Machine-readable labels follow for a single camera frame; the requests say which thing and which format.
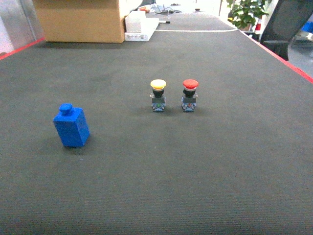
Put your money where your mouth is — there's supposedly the large brown cardboard box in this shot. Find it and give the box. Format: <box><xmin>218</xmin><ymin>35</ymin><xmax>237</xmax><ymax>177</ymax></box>
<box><xmin>33</xmin><ymin>0</ymin><xmax>141</xmax><ymax>43</ymax></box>

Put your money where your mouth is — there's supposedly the green potted plant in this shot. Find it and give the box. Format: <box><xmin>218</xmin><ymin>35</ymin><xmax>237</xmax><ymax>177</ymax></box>
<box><xmin>226</xmin><ymin>0</ymin><xmax>268</xmax><ymax>29</ymax></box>

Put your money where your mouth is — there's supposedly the small white box on top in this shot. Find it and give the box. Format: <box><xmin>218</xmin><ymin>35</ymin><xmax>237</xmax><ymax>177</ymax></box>
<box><xmin>125</xmin><ymin>11</ymin><xmax>146</xmax><ymax>33</ymax></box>

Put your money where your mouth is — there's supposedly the red mushroom push button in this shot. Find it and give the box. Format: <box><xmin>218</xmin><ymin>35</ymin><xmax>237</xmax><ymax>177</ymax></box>
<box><xmin>181</xmin><ymin>79</ymin><xmax>199</xmax><ymax>112</ymax></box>

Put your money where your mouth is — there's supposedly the blue bottle-shaped plastic part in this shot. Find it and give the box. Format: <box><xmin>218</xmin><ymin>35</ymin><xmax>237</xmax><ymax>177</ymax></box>
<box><xmin>53</xmin><ymin>103</ymin><xmax>90</xmax><ymax>147</ymax></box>

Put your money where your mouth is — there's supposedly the flat white box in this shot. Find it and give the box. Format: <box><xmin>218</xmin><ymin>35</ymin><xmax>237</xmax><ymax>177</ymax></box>
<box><xmin>125</xmin><ymin>18</ymin><xmax>159</xmax><ymax>42</ymax></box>

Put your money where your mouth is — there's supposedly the yellow mushroom push button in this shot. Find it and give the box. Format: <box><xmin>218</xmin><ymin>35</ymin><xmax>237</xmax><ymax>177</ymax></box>
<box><xmin>150</xmin><ymin>79</ymin><xmax>167</xmax><ymax>111</ymax></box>

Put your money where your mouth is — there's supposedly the black office chair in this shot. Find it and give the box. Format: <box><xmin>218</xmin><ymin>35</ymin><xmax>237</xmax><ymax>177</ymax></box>
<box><xmin>260</xmin><ymin>0</ymin><xmax>313</xmax><ymax>61</ymax></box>

